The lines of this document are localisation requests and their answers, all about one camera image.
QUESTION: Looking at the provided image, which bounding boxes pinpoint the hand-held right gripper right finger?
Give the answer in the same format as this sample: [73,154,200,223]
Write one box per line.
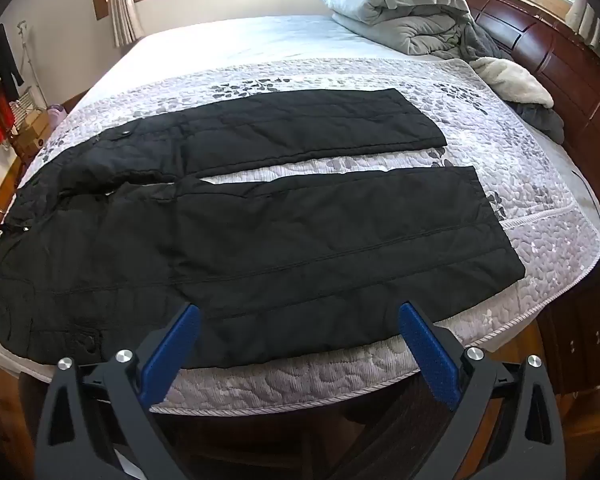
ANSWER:
[397,301,567,480]

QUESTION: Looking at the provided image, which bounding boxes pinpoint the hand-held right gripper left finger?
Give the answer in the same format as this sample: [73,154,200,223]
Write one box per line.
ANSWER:
[34,304,202,480]

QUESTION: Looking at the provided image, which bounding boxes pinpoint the black quilted pants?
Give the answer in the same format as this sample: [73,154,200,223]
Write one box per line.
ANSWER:
[0,87,526,368]

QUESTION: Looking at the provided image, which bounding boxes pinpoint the dark wooden nightstand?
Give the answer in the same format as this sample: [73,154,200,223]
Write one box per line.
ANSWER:
[535,255,600,396]

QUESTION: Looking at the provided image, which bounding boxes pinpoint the cardboard box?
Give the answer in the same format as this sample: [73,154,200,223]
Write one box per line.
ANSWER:
[15,110,56,162]

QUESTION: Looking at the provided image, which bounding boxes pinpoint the dark grey cloth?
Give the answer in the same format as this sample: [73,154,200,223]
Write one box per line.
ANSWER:
[512,101,566,145]

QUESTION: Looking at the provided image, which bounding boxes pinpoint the white fleece blanket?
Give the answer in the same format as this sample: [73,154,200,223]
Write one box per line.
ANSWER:
[472,56,555,109]

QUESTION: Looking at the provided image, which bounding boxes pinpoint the dark wooden headboard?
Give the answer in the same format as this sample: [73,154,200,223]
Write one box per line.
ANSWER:
[447,0,600,266]

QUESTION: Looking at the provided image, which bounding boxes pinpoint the metal clothes rack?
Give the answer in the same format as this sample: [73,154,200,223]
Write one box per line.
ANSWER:
[9,20,51,142]

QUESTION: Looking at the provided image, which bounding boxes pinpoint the bed with white sheet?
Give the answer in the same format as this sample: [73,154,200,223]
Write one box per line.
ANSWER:
[0,12,600,413]

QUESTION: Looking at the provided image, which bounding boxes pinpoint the black hanging garment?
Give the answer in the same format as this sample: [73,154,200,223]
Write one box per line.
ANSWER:
[0,24,25,103]

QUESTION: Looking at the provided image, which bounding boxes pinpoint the white pleated curtain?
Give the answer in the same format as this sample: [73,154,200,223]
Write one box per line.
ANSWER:
[102,0,146,48]

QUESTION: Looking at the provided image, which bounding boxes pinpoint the white curtain by headboard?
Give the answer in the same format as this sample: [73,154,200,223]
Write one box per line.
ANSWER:
[565,0,600,68]

